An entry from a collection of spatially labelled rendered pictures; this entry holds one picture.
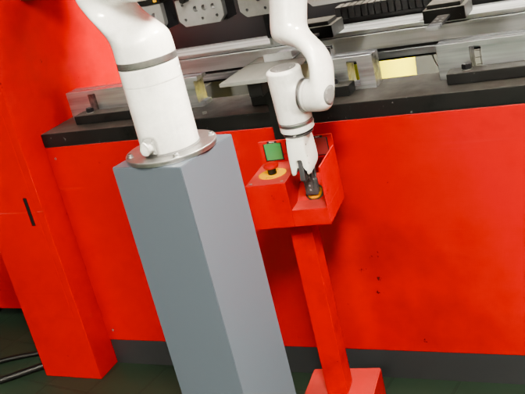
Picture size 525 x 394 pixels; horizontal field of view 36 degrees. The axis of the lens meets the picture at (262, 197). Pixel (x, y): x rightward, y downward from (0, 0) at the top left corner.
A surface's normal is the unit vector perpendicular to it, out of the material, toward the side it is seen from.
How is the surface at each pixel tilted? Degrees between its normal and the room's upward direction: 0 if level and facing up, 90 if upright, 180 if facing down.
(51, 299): 90
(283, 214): 90
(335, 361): 90
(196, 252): 90
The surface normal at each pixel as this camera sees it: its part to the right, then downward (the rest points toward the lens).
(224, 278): 0.83, 0.01
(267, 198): -0.29, 0.40
